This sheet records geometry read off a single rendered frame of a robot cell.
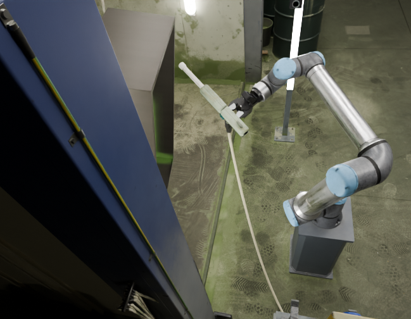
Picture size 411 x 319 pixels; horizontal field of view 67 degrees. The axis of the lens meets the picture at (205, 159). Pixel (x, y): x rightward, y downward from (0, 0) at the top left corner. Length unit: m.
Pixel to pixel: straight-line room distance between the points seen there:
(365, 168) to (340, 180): 0.10
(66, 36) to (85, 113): 0.10
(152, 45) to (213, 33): 2.11
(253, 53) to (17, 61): 3.39
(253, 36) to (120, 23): 2.08
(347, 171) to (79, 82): 0.98
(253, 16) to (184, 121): 1.28
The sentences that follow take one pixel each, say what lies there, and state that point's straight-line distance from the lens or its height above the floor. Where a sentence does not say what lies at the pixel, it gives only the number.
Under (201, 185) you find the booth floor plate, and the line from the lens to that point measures 2.88.
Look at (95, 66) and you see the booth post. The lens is 0.47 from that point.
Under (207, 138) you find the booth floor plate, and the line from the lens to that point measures 3.24.
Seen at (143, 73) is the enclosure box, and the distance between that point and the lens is 1.38.
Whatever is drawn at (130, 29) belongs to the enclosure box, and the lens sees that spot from 1.67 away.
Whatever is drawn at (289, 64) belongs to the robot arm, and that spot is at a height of 1.55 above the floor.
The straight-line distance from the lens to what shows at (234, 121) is 1.44.
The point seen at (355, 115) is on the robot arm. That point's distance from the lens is 1.39.
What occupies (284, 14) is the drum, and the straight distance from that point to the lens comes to 4.02.
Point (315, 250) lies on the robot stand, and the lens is 2.17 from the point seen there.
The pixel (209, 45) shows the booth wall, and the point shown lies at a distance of 3.69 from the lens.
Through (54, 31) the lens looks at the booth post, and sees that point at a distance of 0.41.
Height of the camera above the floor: 2.39
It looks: 50 degrees down
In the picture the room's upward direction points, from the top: 10 degrees counter-clockwise
